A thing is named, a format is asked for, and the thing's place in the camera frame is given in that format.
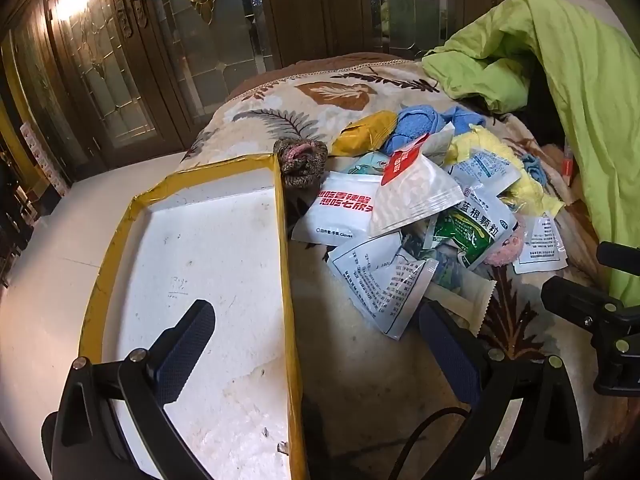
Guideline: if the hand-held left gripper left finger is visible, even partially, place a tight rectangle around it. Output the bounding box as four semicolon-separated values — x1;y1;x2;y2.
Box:
52;300;216;480

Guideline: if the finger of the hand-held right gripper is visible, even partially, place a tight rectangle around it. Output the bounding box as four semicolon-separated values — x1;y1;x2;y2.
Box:
541;276;640;397
597;241;640;277

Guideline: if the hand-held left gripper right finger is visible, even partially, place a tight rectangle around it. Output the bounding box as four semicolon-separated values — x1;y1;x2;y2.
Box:
417;301;586;480

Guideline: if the white foam box yellow tape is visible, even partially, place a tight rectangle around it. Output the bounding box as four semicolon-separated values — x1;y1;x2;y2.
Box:
79;154;307;480

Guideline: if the green white sachet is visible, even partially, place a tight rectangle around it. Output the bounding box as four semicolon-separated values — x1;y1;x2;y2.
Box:
432;187;516;271

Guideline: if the white packet red print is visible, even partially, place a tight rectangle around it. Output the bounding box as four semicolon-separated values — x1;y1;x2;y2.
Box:
291;170;381;247

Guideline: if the pale blue tissue pack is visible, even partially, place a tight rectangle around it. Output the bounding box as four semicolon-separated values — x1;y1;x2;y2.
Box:
345;152;393;177

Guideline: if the blue towel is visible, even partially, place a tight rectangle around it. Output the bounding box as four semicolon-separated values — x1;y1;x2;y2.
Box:
382;103;488;156

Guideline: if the white plastic wrapper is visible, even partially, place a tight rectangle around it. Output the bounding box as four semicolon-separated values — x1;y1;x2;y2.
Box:
425;280;497;336

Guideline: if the white leaflet sachet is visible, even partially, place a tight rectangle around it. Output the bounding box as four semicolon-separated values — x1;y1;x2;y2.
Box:
512;212;570;275

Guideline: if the pink fluffy ball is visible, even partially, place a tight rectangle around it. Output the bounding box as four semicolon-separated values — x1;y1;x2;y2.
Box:
485;217;526;267

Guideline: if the white sachet blue text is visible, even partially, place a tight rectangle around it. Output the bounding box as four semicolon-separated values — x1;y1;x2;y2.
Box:
327;232;440;341

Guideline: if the leaf printed blanket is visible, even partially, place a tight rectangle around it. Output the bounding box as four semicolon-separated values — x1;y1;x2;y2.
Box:
182;52;640;480

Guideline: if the red white tube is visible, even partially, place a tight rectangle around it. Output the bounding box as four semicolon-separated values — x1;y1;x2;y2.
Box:
560;142;576;186

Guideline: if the yellow towel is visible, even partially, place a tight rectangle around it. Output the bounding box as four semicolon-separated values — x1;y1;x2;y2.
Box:
445;127;565;211

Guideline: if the small blue cloth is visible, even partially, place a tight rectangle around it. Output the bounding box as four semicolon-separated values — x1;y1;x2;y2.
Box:
522;154;551;183

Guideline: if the white sachet blue label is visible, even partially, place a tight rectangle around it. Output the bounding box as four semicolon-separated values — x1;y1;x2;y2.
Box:
447;147;521;196

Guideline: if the green bed sheet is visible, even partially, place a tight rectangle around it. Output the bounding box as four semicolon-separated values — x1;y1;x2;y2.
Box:
422;0;640;301

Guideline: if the yellow packet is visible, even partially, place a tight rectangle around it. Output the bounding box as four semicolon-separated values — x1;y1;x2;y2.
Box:
331;110;399;158

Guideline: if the row of white red boxes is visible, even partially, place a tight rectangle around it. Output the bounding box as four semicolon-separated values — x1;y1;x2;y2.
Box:
20;122;71;196

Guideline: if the wooden glass-door cabinet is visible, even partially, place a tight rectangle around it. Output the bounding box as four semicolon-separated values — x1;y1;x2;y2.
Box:
0;0;506;181

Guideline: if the black cable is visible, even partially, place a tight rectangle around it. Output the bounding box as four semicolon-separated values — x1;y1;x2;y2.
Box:
400;407;473;480

